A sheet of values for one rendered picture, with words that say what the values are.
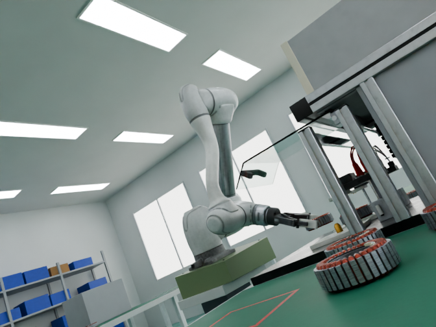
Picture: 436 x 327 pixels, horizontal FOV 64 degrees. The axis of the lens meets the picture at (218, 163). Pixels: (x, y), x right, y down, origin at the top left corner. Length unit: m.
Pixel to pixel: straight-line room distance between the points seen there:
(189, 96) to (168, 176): 6.18
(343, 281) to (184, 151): 7.02
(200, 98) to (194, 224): 0.59
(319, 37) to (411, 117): 0.34
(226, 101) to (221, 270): 0.78
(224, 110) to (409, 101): 1.03
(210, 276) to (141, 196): 6.85
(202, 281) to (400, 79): 1.17
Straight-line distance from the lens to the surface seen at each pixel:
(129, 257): 8.95
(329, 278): 0.50
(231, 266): 1.54
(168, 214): 7.83
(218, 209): 1.36
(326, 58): 1.00
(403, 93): 0.84
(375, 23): 0.99
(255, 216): 1.46
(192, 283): 1.70
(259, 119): 6.50
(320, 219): 1.36
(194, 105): 1.60
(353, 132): 0.86
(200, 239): 1.67
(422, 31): 0.86
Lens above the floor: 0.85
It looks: 14 degrees up
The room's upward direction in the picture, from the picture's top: 24 degrees counter-clockwise
